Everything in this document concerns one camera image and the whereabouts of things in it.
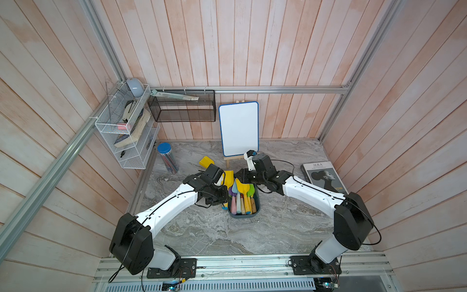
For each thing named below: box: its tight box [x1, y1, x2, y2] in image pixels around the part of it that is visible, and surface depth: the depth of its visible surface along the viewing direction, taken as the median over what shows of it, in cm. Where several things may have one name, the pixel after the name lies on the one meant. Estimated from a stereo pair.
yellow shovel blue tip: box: [235, 177, 252, 215], surface depth 94 cm
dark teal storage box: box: [227, 183, 261, 219], surface depth 89 cm
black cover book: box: [300, 160, 350, 196], surface depth 100 cm
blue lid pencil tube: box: [156, 142, 179, 174], surface depth 97 cm
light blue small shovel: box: [234, 186, 242, 214], surface depth 90 cm
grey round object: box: [125, 77, 145, 98], surface depth 85 cm
